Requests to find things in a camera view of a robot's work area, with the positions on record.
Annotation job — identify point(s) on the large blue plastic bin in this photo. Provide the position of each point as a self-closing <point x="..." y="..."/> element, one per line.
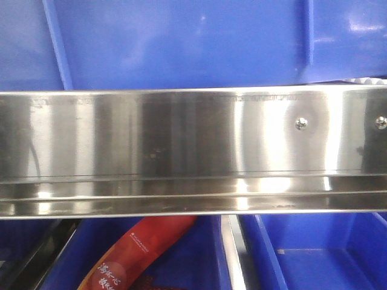
<point x="80" y="45"/>

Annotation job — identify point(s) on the lower right blue bin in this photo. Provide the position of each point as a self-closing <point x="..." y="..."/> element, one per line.
<point x="317" y="251"/>

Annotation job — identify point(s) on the red snack package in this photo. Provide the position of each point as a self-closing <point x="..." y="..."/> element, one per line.
<point x="137" y="249"/>

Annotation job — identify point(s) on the steel shelf divider bar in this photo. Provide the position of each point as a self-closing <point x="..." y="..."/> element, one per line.
<point x="240" y="266"/>

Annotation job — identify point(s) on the white ribbed object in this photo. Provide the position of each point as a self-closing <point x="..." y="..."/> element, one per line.
<point x="367" y="81"/>

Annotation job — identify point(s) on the left rail screw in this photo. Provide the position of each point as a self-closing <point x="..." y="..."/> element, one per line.
<point x="301" y="123"/>

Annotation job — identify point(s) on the rail screw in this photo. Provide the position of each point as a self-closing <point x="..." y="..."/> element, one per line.
<point x="381" y="122"/>
<point x="301" y="123"/>

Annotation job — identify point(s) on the stainless steel shelf rail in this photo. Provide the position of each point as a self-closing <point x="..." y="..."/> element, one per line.
<point x="120" y="153"/>

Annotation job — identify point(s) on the right rail screw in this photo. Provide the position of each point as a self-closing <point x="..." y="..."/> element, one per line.
<point x="381" y="122"/>

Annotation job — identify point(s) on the black shelf frame bar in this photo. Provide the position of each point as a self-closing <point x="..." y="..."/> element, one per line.
<point x="30" y="249"/>

